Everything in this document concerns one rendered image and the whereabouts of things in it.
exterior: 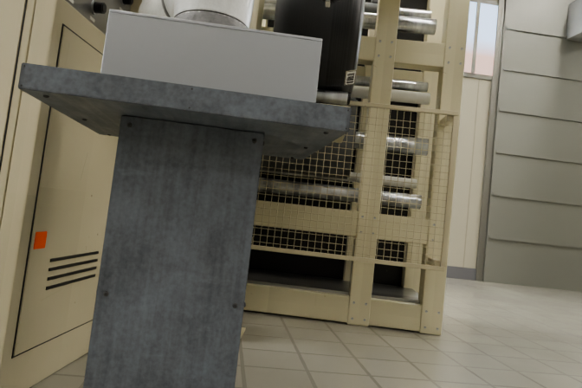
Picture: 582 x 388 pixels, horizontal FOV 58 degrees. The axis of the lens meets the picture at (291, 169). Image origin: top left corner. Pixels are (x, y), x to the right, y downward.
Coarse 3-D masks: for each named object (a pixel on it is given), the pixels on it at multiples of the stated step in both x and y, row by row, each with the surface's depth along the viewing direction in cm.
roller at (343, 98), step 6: (318, 90) 185; (324, 90) 186; (330, 90) 186; (318, 96) 185; (324, 96) 185; (330, 96) 185; (336, 96) 184; (342, 96) 184; (348, 96) 184; (324, 102) 187; (330, 102) 186; (336, 102) 186; (342, 102) 185; (348, 102) 185
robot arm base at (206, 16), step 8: (176, 16) 102; (184, 16) 100; (192, 16) 99; (200, 16) 99; (208, 16) 99; (216, 16) 99; (224, 16) 100; (224, 24) 100; (232, 24) 101; (240, 24) 102
